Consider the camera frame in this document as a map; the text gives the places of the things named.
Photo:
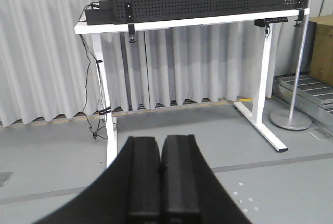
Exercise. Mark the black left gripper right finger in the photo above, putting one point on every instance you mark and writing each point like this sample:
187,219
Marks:
191,193

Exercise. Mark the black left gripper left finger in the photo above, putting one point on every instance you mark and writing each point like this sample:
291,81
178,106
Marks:
128,191

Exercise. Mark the silver round-base stand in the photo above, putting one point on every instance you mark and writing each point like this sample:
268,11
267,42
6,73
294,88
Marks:
291,119

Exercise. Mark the grey pleated curtain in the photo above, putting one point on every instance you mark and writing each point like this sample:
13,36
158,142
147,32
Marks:
45,71

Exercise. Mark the metal grated ramp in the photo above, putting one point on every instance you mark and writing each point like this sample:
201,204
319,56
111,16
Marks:
309,91

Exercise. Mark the white standing desk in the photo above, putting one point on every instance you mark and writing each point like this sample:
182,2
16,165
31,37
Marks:
254,116

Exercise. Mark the black power supply box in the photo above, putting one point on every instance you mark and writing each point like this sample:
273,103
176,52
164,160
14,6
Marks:
100,13

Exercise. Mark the brown cardboard box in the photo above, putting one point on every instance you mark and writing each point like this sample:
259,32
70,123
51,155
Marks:
321,63

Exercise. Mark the left black pegboard clamp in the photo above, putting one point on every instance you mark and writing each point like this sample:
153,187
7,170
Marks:
130,22

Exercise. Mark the black pegboard clamp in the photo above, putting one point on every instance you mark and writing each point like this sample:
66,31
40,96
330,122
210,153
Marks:
130,22
300,16

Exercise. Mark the black desk control box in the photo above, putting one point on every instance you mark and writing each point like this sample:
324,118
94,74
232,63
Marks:
265,23

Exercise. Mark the right black pegboard clamp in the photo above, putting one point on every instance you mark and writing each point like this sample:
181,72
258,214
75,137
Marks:
300,16

